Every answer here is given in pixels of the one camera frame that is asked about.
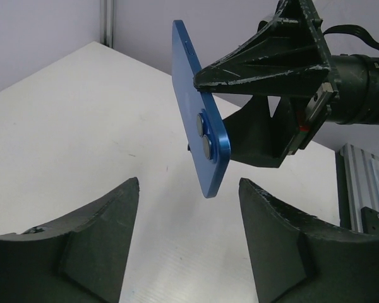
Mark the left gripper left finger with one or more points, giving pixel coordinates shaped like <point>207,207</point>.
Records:
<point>79,257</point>

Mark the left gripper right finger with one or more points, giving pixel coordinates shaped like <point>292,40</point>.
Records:
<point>296,257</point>

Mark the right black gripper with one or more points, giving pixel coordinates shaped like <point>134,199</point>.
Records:
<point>287,56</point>

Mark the blue edged black phone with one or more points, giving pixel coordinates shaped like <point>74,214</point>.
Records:
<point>208,141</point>

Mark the aluminium front rail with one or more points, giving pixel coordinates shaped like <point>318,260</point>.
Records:
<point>358,189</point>

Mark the left aluminium frame post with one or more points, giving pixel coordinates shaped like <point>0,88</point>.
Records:
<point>107,22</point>

